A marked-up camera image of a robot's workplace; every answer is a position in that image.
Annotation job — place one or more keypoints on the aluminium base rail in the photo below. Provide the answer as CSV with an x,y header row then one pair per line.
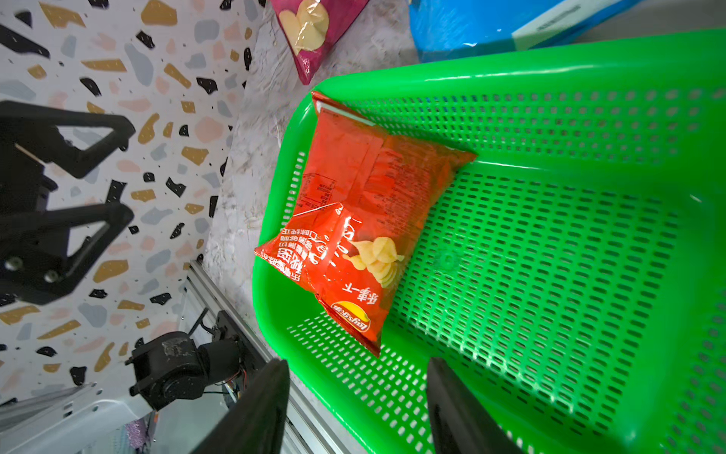
x,y
309,428

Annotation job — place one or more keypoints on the magenta potato chips bag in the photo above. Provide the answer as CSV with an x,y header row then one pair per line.
x,y
313,27

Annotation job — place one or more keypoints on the blue potato chips bag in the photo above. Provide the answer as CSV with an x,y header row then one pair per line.
x,y
449,29

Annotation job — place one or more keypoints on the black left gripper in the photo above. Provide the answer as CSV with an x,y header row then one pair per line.
x,y
46,254

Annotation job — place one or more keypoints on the red potato chips bag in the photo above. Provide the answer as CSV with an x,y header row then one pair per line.
x,y
363,203

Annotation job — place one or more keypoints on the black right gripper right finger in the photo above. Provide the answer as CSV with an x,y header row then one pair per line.
x,y
459,423

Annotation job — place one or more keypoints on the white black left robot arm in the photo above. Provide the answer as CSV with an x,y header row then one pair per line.
x,y
153,375

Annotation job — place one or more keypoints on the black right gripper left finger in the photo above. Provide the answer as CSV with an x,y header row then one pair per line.
x,y
256,423

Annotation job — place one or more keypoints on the green plastic mesh basket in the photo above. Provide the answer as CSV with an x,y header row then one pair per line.
x,y
573,276

